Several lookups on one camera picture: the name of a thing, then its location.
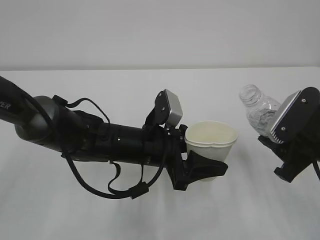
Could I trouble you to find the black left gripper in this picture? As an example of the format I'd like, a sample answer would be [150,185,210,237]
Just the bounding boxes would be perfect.
[142,124,228,191]

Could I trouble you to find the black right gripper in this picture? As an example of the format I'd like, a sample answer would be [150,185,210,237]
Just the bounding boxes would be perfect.
[257,135,320,183]

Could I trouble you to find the white paper cup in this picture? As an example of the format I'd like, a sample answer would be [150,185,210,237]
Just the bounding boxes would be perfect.
[184,120,238,163]

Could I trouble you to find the clear water bottle green label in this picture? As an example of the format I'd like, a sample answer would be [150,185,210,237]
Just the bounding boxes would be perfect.
[239,84,281,137]

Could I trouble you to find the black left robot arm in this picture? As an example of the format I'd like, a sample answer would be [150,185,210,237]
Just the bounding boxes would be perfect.
[0,78,228,199]

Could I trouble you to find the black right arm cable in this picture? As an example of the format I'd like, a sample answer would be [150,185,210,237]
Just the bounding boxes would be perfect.
[312,159,320,182]

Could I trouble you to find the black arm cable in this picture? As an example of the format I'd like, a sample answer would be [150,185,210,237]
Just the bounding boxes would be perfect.
[312,159,320,182]
[24,94,176,200]

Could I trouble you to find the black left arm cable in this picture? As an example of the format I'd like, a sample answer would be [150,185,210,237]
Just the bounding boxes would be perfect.
[24,94,176,200]

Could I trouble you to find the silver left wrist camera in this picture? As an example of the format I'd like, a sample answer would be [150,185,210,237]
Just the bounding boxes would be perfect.
[145,89,183,128]

